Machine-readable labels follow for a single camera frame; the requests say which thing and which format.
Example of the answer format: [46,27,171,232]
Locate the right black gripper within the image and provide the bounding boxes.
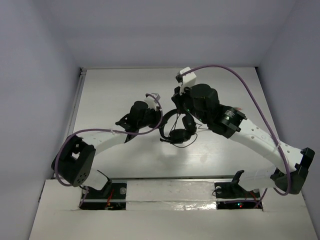
[172,82,208,125]

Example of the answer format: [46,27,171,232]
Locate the black headphones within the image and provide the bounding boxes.
[158,109,197,145]

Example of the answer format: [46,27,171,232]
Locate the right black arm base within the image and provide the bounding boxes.
[212,182,263,210]

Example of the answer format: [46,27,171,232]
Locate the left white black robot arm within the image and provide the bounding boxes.
[51,101,163,198]

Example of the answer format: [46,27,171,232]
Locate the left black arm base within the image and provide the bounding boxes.
[79,182,127,211]

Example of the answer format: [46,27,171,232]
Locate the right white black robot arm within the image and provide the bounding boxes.
[171,83,315,197]

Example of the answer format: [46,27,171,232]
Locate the silver tape covered panel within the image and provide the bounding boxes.
[125,180,217,211]

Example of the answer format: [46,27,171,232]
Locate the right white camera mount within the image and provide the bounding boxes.
[175,67,197,95]

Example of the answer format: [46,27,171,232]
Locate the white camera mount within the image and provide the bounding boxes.
[175,67,197,95]
[144,93,161,111]

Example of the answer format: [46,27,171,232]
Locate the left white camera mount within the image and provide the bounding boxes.
[144,93,161,111]

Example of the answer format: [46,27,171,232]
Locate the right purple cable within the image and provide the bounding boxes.
[183,64,292,210]

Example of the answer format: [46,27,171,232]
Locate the metal rail at left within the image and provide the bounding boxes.
[64,67,87,140]

